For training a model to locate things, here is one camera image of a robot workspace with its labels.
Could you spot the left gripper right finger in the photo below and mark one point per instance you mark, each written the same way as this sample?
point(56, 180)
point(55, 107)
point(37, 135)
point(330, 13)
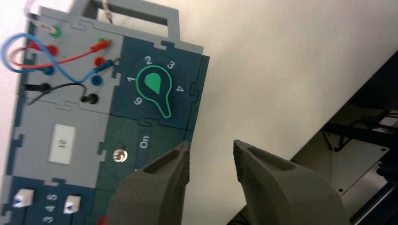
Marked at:
point(280, 195)

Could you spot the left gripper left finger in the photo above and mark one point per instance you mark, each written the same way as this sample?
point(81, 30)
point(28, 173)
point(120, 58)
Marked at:
point(149, 198)

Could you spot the red push button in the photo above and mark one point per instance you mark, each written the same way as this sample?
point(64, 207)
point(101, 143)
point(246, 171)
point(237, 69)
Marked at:
point(101, 221)

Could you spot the red panel socket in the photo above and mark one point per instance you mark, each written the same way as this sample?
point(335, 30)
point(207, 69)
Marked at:
point(53, 50)
point(99, 61)

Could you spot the green rotary knob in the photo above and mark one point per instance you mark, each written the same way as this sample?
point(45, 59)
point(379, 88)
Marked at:
point(154, 82)

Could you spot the black metal frame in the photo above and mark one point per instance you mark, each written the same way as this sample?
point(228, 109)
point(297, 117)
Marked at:
point(357, 133)

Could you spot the grey metal mounting plate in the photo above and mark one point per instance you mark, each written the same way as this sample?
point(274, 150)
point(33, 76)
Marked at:
point(351, 161)

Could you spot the white slider cap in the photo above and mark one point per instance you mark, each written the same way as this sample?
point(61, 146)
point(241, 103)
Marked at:
point(23, 198)
point(72, 204)

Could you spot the green panel socket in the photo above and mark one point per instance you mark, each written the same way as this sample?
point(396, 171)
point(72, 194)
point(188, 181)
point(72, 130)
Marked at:
point(57, 33)
point(105, 39)

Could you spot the grey and blue control box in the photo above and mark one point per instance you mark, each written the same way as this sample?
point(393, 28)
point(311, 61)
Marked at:
point(37, 124)

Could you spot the silver toggle switch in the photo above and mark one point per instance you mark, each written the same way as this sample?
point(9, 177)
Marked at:
point(119, 155)

